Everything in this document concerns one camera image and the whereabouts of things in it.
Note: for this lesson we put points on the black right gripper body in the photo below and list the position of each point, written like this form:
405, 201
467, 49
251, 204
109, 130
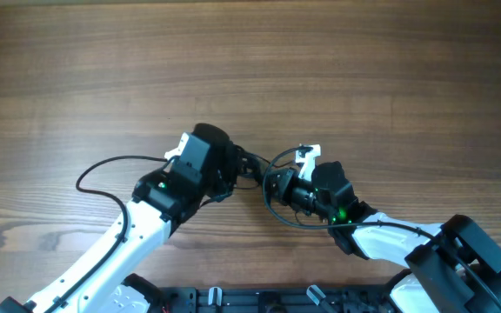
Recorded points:
283, 192

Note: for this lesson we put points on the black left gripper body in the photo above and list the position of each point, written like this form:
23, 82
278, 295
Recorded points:
218, 184

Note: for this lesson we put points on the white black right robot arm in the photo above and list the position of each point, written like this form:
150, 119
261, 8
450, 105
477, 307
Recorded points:
448, 267

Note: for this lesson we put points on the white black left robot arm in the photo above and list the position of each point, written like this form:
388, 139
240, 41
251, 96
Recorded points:
200, 170

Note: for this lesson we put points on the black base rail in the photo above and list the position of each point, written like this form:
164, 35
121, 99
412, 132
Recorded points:
347, 299

